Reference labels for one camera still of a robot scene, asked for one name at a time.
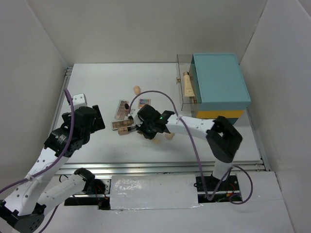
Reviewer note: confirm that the beige foundation tube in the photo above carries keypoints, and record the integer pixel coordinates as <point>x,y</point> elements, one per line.
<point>188,89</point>

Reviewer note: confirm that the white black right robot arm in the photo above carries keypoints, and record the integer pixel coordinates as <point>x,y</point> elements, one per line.
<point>223,139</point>

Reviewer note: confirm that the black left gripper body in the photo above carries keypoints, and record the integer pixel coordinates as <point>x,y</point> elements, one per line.
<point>98,123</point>

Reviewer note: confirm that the white foam front panel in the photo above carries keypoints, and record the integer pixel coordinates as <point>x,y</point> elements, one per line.
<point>153,192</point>

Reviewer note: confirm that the pink eyeshadow palette tilted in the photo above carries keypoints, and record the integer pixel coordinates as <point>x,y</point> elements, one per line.
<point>121,110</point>

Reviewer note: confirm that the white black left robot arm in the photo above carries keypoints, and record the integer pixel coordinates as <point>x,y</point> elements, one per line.
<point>26,207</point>

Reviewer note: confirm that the long eyeshadow palette horizontal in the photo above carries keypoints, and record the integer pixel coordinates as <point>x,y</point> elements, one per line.
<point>122,123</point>

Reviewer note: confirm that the lying foundation bottle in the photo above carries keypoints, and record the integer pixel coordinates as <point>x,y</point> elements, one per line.
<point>125,130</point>

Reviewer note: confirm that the aluminium table frame rails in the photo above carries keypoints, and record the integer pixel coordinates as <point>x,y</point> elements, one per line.
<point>107,153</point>

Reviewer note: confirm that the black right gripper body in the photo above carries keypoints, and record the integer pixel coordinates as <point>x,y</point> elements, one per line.
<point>147,128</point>

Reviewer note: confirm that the teal yellow drawer cabinet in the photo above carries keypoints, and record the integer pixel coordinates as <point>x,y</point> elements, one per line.
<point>219,86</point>

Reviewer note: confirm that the beige makeup sponge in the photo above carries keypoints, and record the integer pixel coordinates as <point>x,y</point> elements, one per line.
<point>157,141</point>
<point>136,90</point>
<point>169,136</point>

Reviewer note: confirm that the colourful small eyeshadow palette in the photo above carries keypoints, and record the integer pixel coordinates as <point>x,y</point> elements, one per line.
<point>142,102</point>

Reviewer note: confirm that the clear top drawer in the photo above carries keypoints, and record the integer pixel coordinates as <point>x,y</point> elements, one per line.
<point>184,64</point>

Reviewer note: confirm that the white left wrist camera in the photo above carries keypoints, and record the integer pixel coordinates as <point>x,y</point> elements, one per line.
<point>79,100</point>

